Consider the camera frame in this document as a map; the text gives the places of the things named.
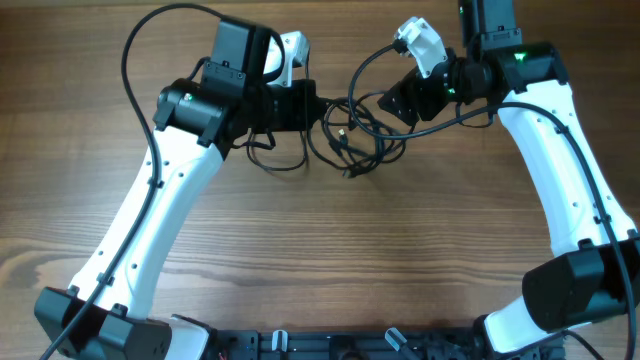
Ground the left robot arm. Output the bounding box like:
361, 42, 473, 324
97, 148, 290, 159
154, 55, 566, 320
34, 16, 323, 359

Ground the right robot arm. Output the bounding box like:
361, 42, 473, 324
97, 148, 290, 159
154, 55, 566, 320
379, 1, 639, 358

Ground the camera black cable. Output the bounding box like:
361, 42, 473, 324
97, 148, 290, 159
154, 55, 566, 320
38, 3, 224, 360
347, 43, 639, 360

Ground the left camera black cable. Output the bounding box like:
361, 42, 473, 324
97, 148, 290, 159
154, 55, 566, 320
38, 3, 224, 360

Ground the right camera black cable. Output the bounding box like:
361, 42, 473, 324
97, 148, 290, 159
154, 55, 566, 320
347, 43, 639, 360

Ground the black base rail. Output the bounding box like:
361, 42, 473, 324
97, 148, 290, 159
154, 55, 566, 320
119, 327, 566, 360

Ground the black USB cable bundle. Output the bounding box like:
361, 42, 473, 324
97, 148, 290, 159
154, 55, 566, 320
305, 90, 416, 179

